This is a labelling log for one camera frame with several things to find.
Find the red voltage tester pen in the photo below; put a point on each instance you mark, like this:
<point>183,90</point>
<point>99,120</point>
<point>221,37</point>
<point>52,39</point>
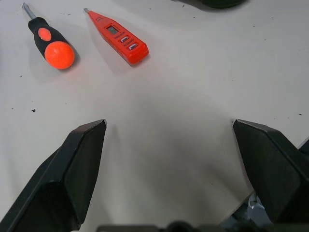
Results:
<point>120,41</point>

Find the black tool case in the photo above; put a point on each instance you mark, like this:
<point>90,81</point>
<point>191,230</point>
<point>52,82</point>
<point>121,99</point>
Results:
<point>217,3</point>

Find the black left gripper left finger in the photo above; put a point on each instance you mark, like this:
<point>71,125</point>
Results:
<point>55,188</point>

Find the silver robot body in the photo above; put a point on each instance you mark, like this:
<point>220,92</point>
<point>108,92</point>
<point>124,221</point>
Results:
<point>256,205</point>

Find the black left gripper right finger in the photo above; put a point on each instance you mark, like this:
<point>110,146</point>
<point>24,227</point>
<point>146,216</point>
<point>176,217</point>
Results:
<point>275,174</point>

